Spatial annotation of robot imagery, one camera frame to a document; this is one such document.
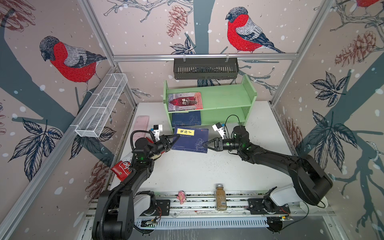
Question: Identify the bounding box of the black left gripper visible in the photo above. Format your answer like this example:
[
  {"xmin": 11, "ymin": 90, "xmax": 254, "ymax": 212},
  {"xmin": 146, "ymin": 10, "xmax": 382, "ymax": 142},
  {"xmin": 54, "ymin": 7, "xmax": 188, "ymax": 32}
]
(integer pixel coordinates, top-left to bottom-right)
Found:
[{"xmin": 147, "ymin": 135, "xmax": 180, "ymax": 160}]

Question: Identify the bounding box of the black hanging basket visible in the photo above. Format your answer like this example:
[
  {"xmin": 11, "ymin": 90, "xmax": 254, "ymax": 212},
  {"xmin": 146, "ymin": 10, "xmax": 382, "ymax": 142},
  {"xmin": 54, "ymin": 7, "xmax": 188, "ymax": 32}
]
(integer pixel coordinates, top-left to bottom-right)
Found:
[{"xmin": 174, "ymin": 58, "xmax": 239, "ymax": 80}]

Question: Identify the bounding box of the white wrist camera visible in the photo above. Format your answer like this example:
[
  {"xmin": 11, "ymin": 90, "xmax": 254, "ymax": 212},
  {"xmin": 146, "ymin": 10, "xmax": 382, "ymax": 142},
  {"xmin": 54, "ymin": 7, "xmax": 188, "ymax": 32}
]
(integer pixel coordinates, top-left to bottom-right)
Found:
[
  {"xmin": 212, "ymin": 123, "xmax": 226, "ymax": 139},
  {"xmin": 151, "ymin": 125, "xmax": 163, "ymax": 142}
]

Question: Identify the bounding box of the green wooden shelf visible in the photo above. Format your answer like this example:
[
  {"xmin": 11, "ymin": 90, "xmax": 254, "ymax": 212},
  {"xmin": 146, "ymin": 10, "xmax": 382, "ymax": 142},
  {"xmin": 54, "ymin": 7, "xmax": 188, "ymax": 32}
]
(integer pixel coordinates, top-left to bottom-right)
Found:
[{"xmin": 163, "ymin": 75, "xmax": 258, "ymax": 131}]

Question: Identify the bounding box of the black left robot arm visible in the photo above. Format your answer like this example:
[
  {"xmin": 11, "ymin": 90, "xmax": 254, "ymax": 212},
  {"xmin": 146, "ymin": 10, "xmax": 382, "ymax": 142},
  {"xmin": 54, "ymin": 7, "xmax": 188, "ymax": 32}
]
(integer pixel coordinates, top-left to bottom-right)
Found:
[{"xmin": 92, "ymin": 130, "xmax": 181, "ymax": 240}]

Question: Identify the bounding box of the aluminium rail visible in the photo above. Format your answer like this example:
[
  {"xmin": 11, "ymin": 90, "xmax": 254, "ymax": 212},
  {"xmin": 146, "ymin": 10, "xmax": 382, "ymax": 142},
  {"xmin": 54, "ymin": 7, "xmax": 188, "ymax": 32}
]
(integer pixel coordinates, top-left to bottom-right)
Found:
[{"xmin": 86, "ymin": 190, "xmax": 334, "ymax": 219}]

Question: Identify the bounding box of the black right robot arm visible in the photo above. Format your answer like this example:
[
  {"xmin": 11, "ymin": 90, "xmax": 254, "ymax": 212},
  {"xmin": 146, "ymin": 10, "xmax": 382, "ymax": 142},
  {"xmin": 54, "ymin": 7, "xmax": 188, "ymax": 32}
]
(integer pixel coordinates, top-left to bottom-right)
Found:
[{"xmin": 203, "ymin": 126, "xmax": 333, "ymax": 207}]

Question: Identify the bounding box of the blue book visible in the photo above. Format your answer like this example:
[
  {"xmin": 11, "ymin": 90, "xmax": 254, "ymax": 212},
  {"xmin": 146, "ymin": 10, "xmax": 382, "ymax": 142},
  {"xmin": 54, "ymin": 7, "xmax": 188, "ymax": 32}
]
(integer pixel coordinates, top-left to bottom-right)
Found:
[
  {"xmin": 171, "ymin": 111, "xmax": 202, "ymax": 128},
  {"xmin": 172, "ymin": 127, "xmax": 209, "ymax": 154}
]

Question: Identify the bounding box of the pink case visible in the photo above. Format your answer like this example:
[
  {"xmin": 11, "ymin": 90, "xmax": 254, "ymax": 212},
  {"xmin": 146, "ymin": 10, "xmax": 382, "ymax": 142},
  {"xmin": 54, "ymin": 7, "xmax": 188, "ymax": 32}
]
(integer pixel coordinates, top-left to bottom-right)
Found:
[{"xmin": 134, "ymin": 116, "xmax": 150, "ymax": 139}]

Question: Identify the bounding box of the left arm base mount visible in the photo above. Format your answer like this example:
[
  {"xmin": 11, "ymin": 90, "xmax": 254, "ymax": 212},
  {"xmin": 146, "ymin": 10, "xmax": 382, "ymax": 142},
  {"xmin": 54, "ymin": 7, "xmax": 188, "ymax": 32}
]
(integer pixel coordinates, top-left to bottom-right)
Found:
[{"xmin": 134, "ymin": 191, "xmax": 171, "ymax": 219}]

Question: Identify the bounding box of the red snack bag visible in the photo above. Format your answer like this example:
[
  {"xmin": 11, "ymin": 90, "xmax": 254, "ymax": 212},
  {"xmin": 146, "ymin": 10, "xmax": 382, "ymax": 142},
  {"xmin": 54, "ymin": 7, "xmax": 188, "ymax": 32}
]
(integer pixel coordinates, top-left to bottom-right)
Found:
[{"xmin": 110, "ymin": 151, "xmax": 164, "ymax": 182}]

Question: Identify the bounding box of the pink Hamlet book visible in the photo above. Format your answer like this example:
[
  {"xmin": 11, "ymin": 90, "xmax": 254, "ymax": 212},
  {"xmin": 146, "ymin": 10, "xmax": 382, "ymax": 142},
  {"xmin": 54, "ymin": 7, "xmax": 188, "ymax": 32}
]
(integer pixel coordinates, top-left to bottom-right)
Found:
[{"xmin": 168, "ymin": 92, "xmax": 203, "ymax": 112}]

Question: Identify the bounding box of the white cup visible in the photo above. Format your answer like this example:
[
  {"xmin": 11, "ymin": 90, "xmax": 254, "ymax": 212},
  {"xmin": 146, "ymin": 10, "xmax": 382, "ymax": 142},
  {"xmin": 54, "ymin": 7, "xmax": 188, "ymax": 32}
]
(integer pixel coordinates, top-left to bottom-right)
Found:
[{"xmin": 299, "ymin": 197, "xmax": 329, "ymax": 214}]

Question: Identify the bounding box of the spice jar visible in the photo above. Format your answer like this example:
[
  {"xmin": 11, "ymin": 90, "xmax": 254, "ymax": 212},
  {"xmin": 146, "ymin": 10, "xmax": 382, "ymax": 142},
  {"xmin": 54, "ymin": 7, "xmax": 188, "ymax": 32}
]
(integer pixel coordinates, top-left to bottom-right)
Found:
[{"xmin": 215, "ymin": 184, "xmax": 227, "ymax": 211}]

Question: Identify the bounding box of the pink small toy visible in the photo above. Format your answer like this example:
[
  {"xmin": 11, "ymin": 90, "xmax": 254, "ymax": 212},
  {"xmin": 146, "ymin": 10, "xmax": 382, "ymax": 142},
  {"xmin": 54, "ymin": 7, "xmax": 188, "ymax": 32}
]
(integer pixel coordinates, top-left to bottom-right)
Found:
[{"xmin": 177, "ymin": 191, "xmax": 186, "ymax": 205}]

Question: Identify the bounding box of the white wire mesh basket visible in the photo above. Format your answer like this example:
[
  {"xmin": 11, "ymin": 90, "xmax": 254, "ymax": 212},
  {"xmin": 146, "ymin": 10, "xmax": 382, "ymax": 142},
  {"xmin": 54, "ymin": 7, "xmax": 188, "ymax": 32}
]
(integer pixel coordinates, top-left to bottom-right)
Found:
[{"xmin": 75, "ymin": 73, "xmax": 128, "ymax": 138}]

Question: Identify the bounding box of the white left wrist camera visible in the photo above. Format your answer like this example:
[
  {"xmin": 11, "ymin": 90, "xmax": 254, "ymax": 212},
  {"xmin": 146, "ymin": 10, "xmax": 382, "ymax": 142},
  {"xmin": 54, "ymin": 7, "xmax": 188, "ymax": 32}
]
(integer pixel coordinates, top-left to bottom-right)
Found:
[{"xmin": 151, "ymin": 125, "xmax": 163, "ymax": 142}]

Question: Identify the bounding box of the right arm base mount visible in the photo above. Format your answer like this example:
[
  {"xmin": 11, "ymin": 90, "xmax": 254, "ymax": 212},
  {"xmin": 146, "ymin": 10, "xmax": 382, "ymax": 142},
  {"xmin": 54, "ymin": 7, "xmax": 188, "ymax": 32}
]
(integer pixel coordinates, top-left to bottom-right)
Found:
[{"xmin": 246, "ymin": 187, "xmax": 291, "ymax": 215}]

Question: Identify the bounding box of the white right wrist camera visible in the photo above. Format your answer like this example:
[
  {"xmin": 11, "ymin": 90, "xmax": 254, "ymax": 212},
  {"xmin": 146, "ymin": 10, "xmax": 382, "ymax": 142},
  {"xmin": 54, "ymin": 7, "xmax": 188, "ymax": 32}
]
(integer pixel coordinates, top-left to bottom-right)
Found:
[{"xmin": 212, "ymin": 123, "xmax": 226, "ymax": 139}]

